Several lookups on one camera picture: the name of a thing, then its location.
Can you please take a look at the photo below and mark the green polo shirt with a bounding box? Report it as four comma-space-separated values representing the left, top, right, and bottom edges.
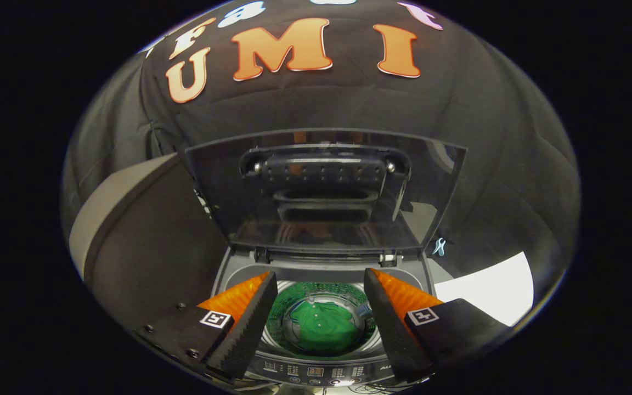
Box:
287, 299, 367, 353

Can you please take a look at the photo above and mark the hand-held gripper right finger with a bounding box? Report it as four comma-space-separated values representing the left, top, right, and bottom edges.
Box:
364, 268, 514, 383

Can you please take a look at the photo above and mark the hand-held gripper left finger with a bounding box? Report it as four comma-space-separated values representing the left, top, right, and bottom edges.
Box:
135, 270, 279, 383

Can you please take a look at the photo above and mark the white board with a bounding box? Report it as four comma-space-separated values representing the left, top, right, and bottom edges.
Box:
434, 251, 535, 328

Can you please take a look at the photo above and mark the dark washing machine lid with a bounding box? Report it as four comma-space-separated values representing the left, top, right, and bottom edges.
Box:
184, 128, 468, 259

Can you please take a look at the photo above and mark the grey side table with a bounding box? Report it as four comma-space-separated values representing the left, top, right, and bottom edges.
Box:
69, 154, 230, 332

